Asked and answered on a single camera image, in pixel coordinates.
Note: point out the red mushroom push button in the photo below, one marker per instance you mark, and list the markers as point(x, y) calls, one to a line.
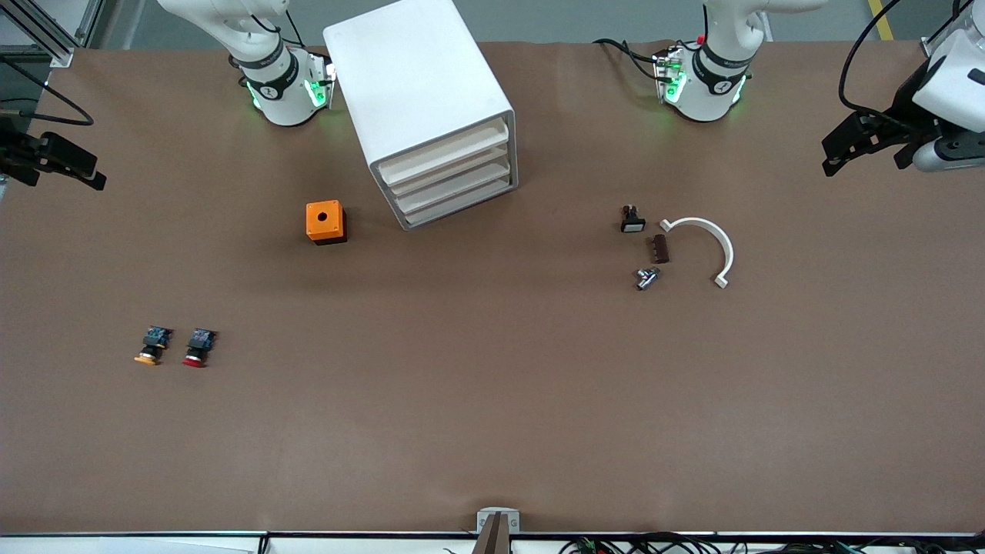
point(202, 338)

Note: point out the grey metal table bracket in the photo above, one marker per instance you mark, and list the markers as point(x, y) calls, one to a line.
point(483, 517)

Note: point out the white drawer cabinet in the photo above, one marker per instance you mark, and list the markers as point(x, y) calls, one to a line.
point(408, 69)

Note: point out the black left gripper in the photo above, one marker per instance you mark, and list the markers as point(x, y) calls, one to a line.
point(902, 112)

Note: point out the dark brown cylinder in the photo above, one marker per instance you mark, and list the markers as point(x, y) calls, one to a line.
point(658, 249)

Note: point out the white semicircular plastic bracket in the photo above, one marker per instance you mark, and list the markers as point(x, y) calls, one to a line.
point(729, 250)

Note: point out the yellow mushroom push button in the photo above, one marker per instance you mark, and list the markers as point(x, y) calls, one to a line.
point(156, 337)

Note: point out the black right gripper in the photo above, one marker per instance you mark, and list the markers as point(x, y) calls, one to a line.
point(17, 155)

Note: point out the chrome metal fitting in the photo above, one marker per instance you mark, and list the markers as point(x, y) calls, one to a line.
point(646, 278)

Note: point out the white table edge rail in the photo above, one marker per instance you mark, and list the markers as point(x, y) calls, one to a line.
point(115, 545)

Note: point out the aluminium frame profile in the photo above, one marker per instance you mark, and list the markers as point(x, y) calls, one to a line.
point(54, 50)
point(935, 48)

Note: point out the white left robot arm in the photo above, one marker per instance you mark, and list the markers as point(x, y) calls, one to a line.
point(716, 85)

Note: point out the orange button enclosure box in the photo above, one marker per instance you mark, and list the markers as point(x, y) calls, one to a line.
point(323, 219)

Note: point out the white plastic drawer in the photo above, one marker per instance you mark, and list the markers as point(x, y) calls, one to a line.
point(454, 189)
point(450, 171)
point(446, 148)
point(458, 206)

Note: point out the black square white-capped push button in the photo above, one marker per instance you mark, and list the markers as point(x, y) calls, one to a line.
point(632, 225)

